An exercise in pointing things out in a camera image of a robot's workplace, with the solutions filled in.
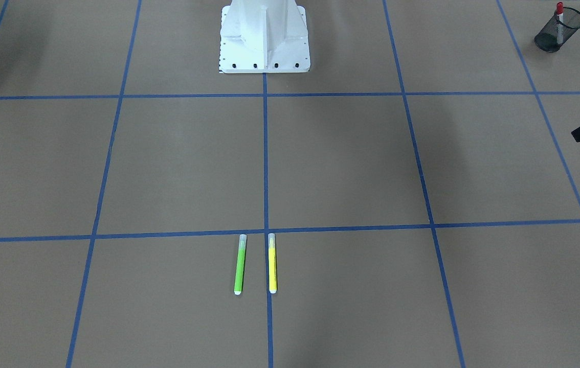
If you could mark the red and white marker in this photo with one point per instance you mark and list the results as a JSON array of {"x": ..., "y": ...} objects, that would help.
[{"x": 559, "y": 15}]

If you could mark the black mesh pen cup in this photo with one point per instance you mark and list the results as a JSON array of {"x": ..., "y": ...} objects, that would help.
[{"x": 545, "y": 40}]

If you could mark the white metal mounting base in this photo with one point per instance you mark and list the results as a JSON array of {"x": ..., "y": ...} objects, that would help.
[{"x": 264, "y": 37}]

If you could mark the yellow marker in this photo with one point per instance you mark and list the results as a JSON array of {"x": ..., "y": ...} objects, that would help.
[{"x": 272, "y": 282}]

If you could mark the green marker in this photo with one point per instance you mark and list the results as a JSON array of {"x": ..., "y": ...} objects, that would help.
[{"x": 240, "y": 265}]

